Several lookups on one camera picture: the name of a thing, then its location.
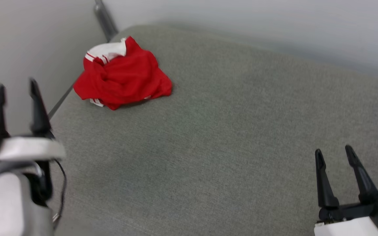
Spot red and white jersey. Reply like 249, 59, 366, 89
73, 36, 173, 111

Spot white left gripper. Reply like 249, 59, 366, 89
0, 78, 67, 174

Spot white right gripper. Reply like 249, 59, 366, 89
314, 145, 378, 236

